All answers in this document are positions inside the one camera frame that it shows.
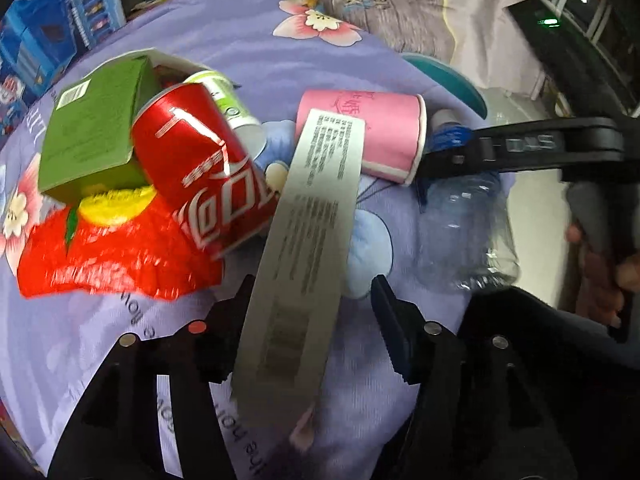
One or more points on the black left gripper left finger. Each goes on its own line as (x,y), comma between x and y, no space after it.
(114,432)

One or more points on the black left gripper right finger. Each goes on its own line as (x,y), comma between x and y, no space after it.
(519,391)

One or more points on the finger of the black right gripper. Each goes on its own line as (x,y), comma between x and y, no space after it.
(529,146)

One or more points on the clear plastic water bottle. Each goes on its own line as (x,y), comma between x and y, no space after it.
(464,236)

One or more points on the long white medicine box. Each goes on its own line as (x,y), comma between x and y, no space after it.
(291,316)

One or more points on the teal plastic trash bucket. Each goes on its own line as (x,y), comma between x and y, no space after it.
(454,82)

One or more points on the right hand on handle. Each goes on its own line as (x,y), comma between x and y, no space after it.
(602,286)

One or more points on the purple floral bedsheet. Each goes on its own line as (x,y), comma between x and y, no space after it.
(52,346)

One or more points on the pink paper cup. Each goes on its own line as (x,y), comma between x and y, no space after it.
(396,127)

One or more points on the grey striped cloth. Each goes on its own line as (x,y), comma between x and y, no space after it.
(477,38)

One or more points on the red snack bag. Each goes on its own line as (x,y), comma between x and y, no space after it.
(118,241)

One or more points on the red cola paper cup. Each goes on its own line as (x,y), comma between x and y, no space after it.
(196,162)

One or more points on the green cardboard box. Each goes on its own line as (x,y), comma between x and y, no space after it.
(88,149)

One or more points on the green white drink can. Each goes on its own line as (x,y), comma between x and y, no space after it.
(245,125)

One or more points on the blue toy boxes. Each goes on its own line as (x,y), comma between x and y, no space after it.
(40,40)

